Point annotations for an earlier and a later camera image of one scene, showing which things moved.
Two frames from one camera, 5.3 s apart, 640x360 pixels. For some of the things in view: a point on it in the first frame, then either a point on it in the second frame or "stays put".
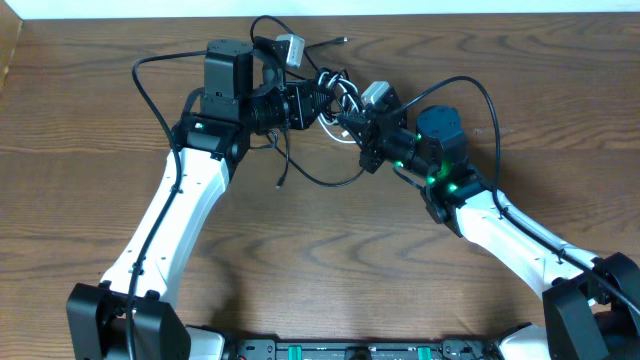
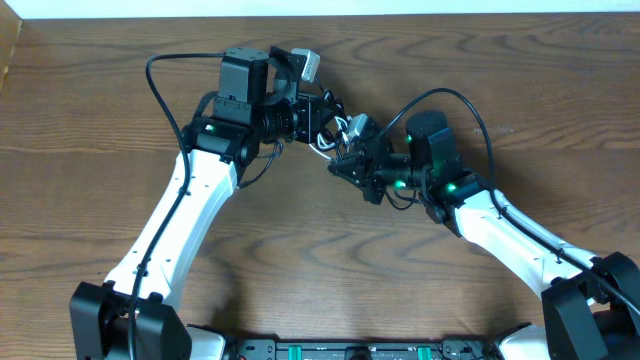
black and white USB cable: [345, 87] → [325, 147]
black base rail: [455, 348] stays put
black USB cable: [286, 150] → [276, 153]
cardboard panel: [10, 32] stays put
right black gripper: [368, 134] → [363, 167]
